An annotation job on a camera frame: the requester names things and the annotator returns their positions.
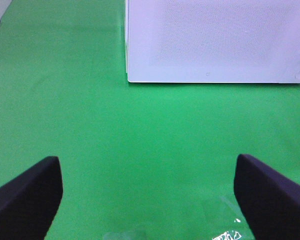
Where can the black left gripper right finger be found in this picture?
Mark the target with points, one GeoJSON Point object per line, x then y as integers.
{"type": "Point", "coordinates": [268, 200]}

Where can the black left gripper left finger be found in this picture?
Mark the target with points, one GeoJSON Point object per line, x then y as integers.
{"type": "Point", "coordinates": [30, 201]}

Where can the white microwave door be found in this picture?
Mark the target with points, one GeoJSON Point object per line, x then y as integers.
{"type": "Point", "coordinates": [210, 41]}

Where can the clear tape patch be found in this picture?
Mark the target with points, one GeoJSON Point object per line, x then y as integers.
{"type": "Point", "coordinates": [226, 220]}

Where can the green table mat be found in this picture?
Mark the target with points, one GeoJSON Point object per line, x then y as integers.
{"type": "Point", "coordinates": [134, 157]}

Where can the white microwave oven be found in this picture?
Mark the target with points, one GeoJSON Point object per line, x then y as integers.
{"type": "Point", "coordinates": [291, 71]}

